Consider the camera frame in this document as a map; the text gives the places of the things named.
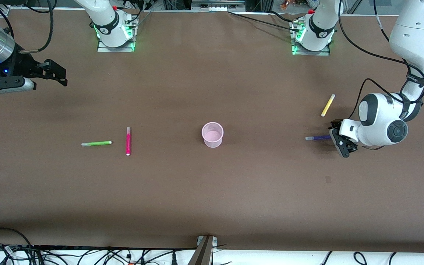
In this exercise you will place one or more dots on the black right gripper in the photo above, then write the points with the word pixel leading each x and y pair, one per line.
pixel 23 65

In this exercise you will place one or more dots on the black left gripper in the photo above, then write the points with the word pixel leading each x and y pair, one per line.
pixel 333 125

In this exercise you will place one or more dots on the purple marker pen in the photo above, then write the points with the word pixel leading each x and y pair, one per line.
pixel 318 138

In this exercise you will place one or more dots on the pink marker pen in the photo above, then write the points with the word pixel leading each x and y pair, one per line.
pixel 128 141

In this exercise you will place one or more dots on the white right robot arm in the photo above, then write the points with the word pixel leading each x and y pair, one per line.
pixel 110 25

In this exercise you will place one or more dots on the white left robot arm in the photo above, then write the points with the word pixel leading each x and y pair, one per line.
pixel 379 121

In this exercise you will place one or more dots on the pink mesh pen holder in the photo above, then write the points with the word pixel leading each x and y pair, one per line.
pixel 212 136

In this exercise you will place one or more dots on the yellow marker pen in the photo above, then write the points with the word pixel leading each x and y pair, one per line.
pixel 328 105

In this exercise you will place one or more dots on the green marker pen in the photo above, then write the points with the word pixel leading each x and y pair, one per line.
pixel 96 143

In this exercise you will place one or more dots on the orange background object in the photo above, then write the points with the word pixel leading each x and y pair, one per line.
pixel 285 4

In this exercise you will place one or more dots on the white power strip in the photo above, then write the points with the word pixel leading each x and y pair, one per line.
pixel 217 5

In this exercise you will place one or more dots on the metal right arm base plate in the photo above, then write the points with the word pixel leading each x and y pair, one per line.
pixel 103 49

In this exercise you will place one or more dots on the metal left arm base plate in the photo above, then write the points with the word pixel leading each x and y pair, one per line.
pixel 324 53

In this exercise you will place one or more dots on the aluminium frame post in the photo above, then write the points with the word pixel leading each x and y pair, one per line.
pixel 204 252

